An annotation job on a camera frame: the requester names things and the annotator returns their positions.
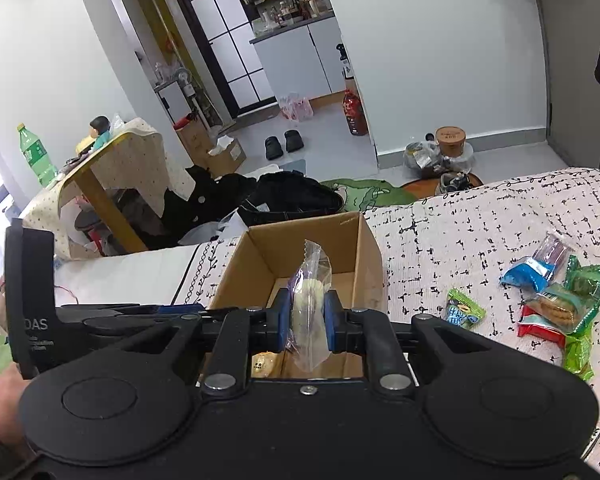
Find yellow snack packet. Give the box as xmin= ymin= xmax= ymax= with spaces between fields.
xmin=252 ymin=352 xmax=277 ymax=379

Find clear plastic bag with items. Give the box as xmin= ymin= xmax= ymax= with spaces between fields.
xmin=403 ymin=139 xmax=444 ymax=169

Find white kitchen cabinet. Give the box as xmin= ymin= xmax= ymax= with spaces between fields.
xmin=249 ymin=12 xmax=349 ymax=104

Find green plastic bottle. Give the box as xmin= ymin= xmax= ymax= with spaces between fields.
xmin=16 ymin=123 xmax=59 ymax=189

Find blue snack packet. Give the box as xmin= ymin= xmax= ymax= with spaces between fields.
xmin=499 ymin=256 xmax=556 ymax=292

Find red stool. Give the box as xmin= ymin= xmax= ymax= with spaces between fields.
xmin=74 ymin=210 xmax=106 ymax=256

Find pink plastic bag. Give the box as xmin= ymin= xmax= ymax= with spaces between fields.
xmin=278 ymin=93 xmax=315 ymax=122

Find tall floor cardboard box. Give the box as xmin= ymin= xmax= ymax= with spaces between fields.
xmin=174 ymin=116 xmax=217 ymax=162

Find clear cookie packet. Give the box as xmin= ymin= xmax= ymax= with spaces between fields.
xmin=522 ymin=284 xmax=593 ymax=335

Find brown paper cup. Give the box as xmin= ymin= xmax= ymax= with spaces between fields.
xmin=434 ymin=126 xmax=469 ymax=159

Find floor cardboard box with paper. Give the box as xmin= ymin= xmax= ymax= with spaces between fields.
xmin=207 ymin=136 xmax=247 ymax=176

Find black bag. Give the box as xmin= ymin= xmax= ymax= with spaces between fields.
xmin=237 ymin=170 xmax=346 ymax=227

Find clear purple snack packet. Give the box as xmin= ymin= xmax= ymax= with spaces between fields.
xmin=535 ymin=231 xmax=579 ymax=281

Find red oil bottle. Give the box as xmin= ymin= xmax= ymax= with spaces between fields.
xmin=342 ymin=88 xmax=369 ymax=137

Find black-framed glass sliding door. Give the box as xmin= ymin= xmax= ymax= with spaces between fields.
xmin=165 ymin=0 xmax=280 ymax=111

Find wooden low table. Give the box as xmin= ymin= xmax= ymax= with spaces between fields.
xmin=60 ymin=135 xmax=151 ymax=256

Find doll figurine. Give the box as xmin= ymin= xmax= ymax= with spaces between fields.
xmin=76 ymin=115 xmax=112 ymax=154

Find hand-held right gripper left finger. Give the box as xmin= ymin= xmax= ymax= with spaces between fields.
xmin=114 ymin=288 xmax=294 ymax=394

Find wooden side table with cloth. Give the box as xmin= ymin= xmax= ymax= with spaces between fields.
xmin=20 ymin=117 xmax=172 ymax=262

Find red snack packet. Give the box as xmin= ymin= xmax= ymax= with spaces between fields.
xmin=516 ymin=305 xmax=567 ymax=350

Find bottles and jars on counter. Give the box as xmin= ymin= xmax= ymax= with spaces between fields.
xmin=252 ymin=0 xmax=334 ymax=36

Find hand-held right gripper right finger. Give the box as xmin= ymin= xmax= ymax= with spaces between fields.
xmin=325 ymin=290 xmax=487 ymax=393

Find black clothing pile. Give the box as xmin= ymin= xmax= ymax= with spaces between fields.
xmin=160 ymin=164 xmax=257 ymax=237

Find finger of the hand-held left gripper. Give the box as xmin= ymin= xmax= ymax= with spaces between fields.
xmin=55 ymin=301 xmax=226 ymax=322

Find white black-patterned blanket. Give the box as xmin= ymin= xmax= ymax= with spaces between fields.
xmin=55 ymin=166 xmax=600 ymax=480

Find orange round rug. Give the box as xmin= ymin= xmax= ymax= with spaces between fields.
xmin=399 ymin=172 xmax=486 ymax=201

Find small white cabinet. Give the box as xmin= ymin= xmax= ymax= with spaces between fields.
xmin=153 ymin=79 xmax=197 ymax=126

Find green cartoon snack packet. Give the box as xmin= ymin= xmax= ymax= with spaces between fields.
xmin=445 ymin=287 xmax=487 ymax=331

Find pair of sneakers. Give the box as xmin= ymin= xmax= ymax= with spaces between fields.
xmin=435 ymin=171 xmax=474 ymax=195

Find person's left hand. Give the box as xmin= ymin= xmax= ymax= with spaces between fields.
xmin=0 ymin=362 xmax=31 ymax=446

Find yellow wooden panel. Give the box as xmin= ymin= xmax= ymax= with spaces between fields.
xmin=127 ymin=0 xmax=216 ymax=126

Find dark grey door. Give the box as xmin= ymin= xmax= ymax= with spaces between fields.
xmin=527 ymin=0 xmax=600 ymax=171

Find clear round biscuit packet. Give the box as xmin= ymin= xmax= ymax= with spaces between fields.
xmin=285 ymin=239 xmax=334 ymax=369

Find white plastic bag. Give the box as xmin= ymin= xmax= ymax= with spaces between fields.
xmin=184 ymin=209 xmax=251 ymax=246

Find small white fan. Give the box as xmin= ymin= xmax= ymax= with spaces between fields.
xmin=174 ymin=66 xmax=212 ymax=129

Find green cartoon rug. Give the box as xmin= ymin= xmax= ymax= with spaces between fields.
xmin=319 ymin=176 xmax=406 ymax=211

